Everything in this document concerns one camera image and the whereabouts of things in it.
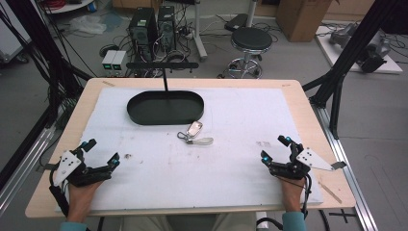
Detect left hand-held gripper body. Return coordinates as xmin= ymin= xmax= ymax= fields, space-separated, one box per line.
xmin=52 ymin=148 xmax=113 ymax=189

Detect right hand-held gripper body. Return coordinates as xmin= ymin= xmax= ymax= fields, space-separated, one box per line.
xmin=268 ymin=146 xmax=348 ymax=181

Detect black oval tray with hanger bar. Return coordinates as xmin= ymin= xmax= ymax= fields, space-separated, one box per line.
xmin=126 ymin=61 xmax=206 ymax=126

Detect silver key fob with strap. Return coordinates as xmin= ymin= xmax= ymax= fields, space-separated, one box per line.
xmin=176 ymin=119 xmax=215 ymax=146

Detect person's right hand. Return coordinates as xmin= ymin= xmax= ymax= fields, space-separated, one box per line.
xmin=278 ymin=175 xmax=306 ymax=214

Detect person's left hand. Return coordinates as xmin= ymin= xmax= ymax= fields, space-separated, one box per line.
xmin=66 ymin=179 xmax=105 ymax=224

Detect thin wooden stick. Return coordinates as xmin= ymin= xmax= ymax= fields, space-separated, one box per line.
xmin=318 ymin=181 xmax=344 ymax=205

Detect white foam mat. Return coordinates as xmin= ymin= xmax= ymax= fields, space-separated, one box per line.
xmin=55 ymin=87 xmax=324 ymax=214

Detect white power supply box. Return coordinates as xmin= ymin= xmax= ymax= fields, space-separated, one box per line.
xmin=101 ymin=49 xmax=118 ymax=73
xmin=111 ymin=50 xmax=128 ymax=73

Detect white floor board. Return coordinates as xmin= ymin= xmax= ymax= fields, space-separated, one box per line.
xmin=315 ymin=24 xmax=404 ymax=75

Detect person's legs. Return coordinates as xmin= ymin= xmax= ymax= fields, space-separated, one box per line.
xmin=120 ymin=212 xmax=258 ymax=231

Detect black round stool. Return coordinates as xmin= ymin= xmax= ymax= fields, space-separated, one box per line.
xmin=217 ymin=26 xmax=274 ymax=80

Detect clear plastic bag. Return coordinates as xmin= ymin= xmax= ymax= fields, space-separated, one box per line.
xmin=67 ymin=14 xmax=108 ymax=36

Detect black and grey device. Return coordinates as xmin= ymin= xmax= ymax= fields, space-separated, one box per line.
xmin=357 ymin=32 xmax=393 ymax=74

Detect brown cardboard box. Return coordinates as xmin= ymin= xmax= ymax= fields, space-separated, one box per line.
xmin=275 ymin=0 xmax=334 ymax=43

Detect large black computer tower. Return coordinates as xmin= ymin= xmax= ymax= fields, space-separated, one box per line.
xmin=128 ymin=7 xmax=159 ymax=63

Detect black flat case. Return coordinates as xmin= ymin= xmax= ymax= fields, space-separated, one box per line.
xmin=223 ymin=13 xmax=250 ymax=33

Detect grey metal stand leg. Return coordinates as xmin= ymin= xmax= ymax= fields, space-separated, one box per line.
xmin=190 ymin=0 xmax=210 ymax=63

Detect white round table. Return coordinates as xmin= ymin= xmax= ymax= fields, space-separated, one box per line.
xmin=43 ymin=0 xmax=96 ymax=14

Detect slim black computer tower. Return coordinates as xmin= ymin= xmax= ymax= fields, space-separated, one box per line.
xmin=157 ymin=5 xmax=177 ymax=52

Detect right hand-held gripper cable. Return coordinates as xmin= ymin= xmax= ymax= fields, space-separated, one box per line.
xmin=300 ymin=172 xmax=314 ymax=219

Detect hand-held gripper cable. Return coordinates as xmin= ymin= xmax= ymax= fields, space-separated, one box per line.
xmin=47 ymin=162 xmax=71 ymax=218
xmin=300 ymin=172 xmax=314 ymax=219

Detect left hand-held gripper cable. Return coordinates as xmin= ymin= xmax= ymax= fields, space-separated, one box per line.
xmin=47 ymin=162 xmax=71 ymax=218

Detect aluminium rail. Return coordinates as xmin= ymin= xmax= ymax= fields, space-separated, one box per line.
xmin=0 ymin=125 xmax=57 ymax=215
xmin=310 ymin=103 xmax=380 ymax=231

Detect black cable loop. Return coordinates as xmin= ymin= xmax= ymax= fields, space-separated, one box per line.
xmin=255 ymin=217 xmax=285 ymax=231

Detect black metal frame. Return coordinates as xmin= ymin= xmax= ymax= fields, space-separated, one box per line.
xmin=301 ymin=0 xmax=408 ymax=140
xmin=0 ymin=0 xmax=94 ymax=191

